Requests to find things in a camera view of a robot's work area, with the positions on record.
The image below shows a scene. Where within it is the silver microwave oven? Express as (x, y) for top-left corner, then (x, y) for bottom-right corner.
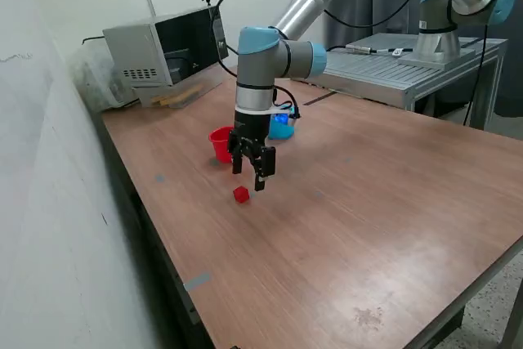
(101, 5), (230, 89)

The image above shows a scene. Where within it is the silver cylindrical connector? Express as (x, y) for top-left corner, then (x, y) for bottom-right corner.
(345, 41), (379, 55)

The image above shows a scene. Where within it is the red plastic bin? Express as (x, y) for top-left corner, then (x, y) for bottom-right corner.
(208, 126), (236, 163)

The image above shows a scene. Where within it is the light blue plastic bin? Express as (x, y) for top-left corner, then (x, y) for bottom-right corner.
(267, 118), (296, 141)

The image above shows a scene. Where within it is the long blue tape strip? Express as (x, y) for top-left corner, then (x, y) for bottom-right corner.
(183, 270), (212, 293)

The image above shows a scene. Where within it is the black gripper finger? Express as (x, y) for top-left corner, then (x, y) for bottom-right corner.
(246, 140), (277, 192)
(226, 132), (247, 175)

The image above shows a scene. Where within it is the light wooden stick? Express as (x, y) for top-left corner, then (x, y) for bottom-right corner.
(150, 83), (204, 107)

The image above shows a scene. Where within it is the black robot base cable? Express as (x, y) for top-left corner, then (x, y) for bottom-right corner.
(457, 24), (489, 125)

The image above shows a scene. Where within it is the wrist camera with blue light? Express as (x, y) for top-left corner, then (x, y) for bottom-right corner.
(269, 110), (302, 129)

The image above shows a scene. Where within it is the dark tape strip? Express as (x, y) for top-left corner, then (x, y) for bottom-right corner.
(302, 90), (339, 106)

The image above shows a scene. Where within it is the clear plastic box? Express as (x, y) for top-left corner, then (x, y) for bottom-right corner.
(132, 60), (225, 110)

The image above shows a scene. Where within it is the clear plastic bag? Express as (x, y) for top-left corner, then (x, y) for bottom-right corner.
(67, 42), (140, 113)

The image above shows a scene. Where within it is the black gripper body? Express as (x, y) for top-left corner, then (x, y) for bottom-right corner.
(233, 107), (271, 142)

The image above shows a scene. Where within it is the grey metal robot stand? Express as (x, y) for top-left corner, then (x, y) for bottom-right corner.
(288, 32), (509, 132)

